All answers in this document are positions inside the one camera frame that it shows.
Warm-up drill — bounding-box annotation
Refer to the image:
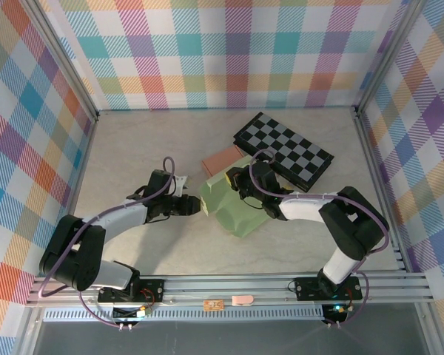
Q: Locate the slotted white cable duct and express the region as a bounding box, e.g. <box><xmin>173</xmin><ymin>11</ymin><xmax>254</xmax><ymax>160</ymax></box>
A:
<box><xmin>43</xmin><ymin>305</ymin><xmax>325</xmax><ymax>322</ymax></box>

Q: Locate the orange cardboard box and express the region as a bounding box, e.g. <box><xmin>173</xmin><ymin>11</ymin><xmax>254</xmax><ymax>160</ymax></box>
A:
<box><xmin>201</xmin><ymin>144</ymin><xmax>245</xmax><ymax>177</ymax></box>

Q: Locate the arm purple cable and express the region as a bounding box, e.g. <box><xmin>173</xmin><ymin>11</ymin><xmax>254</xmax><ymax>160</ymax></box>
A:
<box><xmin>248</xmin><ymin>149</ymin><xmax>390</xmax><ymax>329</ymax></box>
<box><xmin>38</xmin><ymin>157</ymin><xmax>177</xmax><ymax>330</ymax></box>

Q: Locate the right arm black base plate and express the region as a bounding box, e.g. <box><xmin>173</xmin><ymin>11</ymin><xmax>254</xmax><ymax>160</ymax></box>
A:
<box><xmin>294</xmin><ymin>275</ymin><xmax>363</xmax><ymax>301</ymax></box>

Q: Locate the aluminium front rail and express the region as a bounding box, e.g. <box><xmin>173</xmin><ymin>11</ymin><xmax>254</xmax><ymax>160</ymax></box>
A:
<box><xmin>25</xmin><ymin>271</ymin><xmax>436</xmax><ymax>308</ymax></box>

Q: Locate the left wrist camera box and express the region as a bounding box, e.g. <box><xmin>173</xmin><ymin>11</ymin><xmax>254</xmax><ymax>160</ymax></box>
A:
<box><xmin>173</xmin><ymin>174</ymin><xmax>190</xmax><ymax>194</ymax></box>

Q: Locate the black grey chessboard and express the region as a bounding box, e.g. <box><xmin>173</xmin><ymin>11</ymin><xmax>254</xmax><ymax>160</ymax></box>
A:
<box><xmin>232</xmin><ymin>112</ymin><xmax>336</xmax><ymax>193</ymax></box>

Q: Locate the black connector board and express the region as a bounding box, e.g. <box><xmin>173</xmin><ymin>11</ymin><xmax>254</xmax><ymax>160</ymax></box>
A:
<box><xmin>112</xmin><ymin>305</ymin><xmax>152</xmax><ymax>326</ymax></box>
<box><xmin>320</xmin><ymin>303</ymin><xmax>351</xmax><ymax>326</ymax></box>

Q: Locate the aluminium frame leg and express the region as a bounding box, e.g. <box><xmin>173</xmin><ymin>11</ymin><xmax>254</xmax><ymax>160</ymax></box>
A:
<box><xmin>416</xmin><ymin>305</ymin><xmax>443</xmax><ymax>355</ymax></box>
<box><xmin>14</xmin><ymin>306</ymin><xmax>45</xmax><ymax>355</ymax></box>

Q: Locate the aluminium side rail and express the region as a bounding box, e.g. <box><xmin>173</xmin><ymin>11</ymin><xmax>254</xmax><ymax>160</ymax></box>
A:
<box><xmin>50</xmin><ymin>114</ymin><xmax>99</xmax><ymax>278</ymax></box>
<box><xmin>353</xmin><ymin>106</ymin><xmax>410</xmax><ymax>274</ymax></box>

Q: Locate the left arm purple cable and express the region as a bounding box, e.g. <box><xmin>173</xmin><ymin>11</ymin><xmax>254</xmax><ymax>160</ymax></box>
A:
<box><xmin>38</xmin><ymin>157</ymin><xmax>177</xmax><ymax>330</ymax></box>

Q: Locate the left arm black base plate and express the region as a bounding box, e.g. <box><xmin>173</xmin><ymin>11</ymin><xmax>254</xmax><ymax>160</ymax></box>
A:
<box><xmin>97</xmin><ymin>277</ymin><xmax>166</xmax><ymax>305</ymax></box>

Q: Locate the green paper box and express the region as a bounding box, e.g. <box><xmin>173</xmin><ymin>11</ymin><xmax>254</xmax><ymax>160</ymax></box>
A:
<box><xmin>198</xmin><ymin>155</ymin><xmax>273</xmax><ymax>239</ymax></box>

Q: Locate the aluminium frame post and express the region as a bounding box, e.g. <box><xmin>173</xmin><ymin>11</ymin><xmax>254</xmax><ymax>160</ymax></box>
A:
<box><xmin>353</xmin><ymin>0</ymin><xmax>428</xmax><ymax>115</ymax></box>
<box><xmin>24</xmin><ymin>0</ymin><xmax>101</xmax><ymax>123</ymax></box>

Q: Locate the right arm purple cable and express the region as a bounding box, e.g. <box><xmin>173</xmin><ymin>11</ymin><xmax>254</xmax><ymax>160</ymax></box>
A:
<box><xmin>248</xmin><ymin>149</ymin><xmax>390</xmax><ymax>329</ymax></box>

